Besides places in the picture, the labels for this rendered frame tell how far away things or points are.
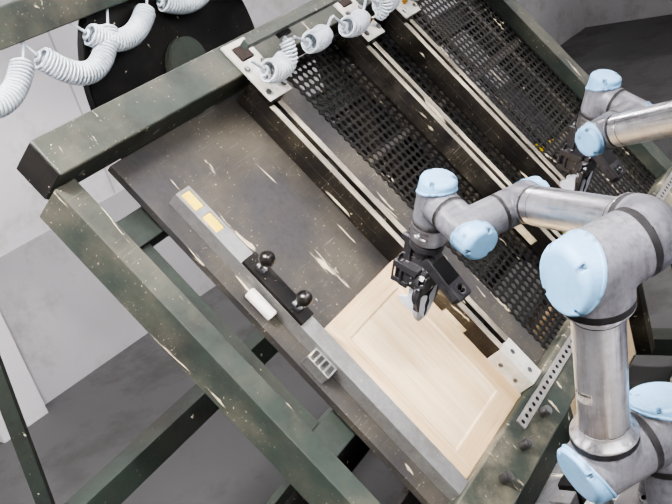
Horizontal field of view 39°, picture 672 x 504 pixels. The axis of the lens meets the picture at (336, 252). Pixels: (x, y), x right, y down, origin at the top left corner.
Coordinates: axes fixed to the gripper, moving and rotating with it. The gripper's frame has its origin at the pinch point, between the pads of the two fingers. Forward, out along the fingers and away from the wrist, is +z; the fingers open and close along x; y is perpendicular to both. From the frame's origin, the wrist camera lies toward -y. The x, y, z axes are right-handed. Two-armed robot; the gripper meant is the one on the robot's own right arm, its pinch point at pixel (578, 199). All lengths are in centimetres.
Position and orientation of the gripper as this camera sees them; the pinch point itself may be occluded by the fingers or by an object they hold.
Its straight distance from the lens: 253.2
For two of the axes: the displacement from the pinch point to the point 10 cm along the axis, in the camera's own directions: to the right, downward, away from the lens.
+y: -7.9, -4.3, 4.4
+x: -6.1, 4.6, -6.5
